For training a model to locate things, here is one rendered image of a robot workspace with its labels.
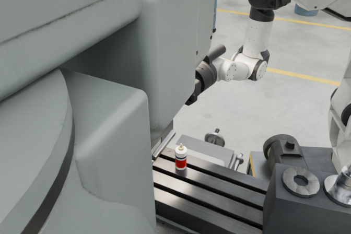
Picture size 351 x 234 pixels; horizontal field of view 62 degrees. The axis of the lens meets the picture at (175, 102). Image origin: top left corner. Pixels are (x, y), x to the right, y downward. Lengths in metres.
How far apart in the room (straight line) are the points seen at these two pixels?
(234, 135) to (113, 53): 2.20
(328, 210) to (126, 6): 0.66
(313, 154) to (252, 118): 1.16
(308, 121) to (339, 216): 2.13
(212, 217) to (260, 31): 0.66
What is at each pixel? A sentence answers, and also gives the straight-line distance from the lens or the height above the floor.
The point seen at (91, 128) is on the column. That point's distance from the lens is 0.27.
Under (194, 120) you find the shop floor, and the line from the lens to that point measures 2.68.
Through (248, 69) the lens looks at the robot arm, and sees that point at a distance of 1.16.
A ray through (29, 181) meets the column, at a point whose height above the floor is 1.56.
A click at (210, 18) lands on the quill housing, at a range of 0.69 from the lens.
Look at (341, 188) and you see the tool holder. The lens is 0.82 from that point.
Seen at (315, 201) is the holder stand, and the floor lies 1.09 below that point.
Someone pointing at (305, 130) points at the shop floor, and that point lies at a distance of 2.81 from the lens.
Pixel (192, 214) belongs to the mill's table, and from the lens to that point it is 0.95.
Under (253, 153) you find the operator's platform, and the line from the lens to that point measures 1.87.
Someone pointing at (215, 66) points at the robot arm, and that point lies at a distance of 0.93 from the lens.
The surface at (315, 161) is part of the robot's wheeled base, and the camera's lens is 1.70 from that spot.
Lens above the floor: 1.70
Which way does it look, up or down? 36 degrees down
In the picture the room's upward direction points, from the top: straight up
